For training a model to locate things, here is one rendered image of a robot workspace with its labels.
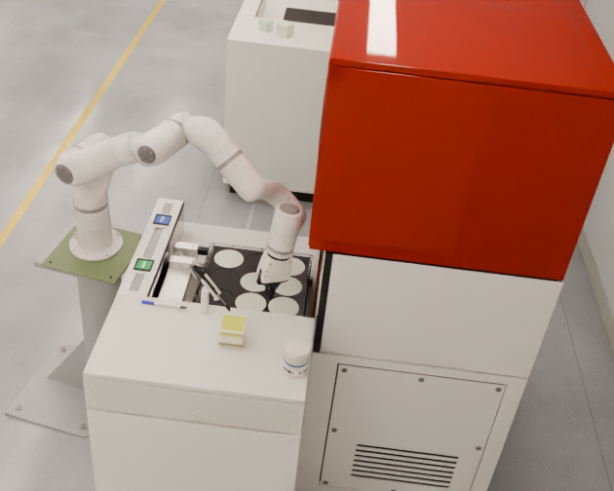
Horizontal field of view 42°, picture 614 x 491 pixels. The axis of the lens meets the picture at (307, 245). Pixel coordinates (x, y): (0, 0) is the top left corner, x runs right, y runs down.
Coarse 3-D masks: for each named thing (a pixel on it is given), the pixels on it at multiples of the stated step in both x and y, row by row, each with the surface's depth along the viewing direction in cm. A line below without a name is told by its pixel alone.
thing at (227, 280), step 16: (256, 256) 278; (304, 256) 280; (208, 272) 268; (224, 272) 269; (240, 272) 270; (304, 272) 273; (224, 288) 262; (240, 288) 263; (304, 288) 266; (224, 304) 256
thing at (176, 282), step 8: (184, 256) 277; (192, 256) 278; (168, 272) 270; (176, 272) 270; (184, 272) 270; (168, 280) 266; (176, 280) 267; (184, 280) 267; (168, 288) 263; (176, 288) 263; (184, 288) 264; (160, 296) 259; (168, 296) 260; (176, 296) 260; (184, 296) 263
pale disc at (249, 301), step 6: (246, 294) 261; (252, 294) 261; (258, 294) 262; (240, 300) 258; (246, 300) 259; (252, 300) 259; (258, 300) 259; (264, 300) 259; (240, 306) 256; (246, 306) 256; (252, 306) 257; (258, 306) 257; (264, 306) 257
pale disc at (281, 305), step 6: (276, 300) 260; (282, 300) 260; (288, 300) 261; (270, 306) 257; (276, 306) 258; (282, 306) 258; (288, 306) 258; (294, 306) 258; (276, 312) 255; (282, 312) 256; (288, 312) 256; (294, 312) 256
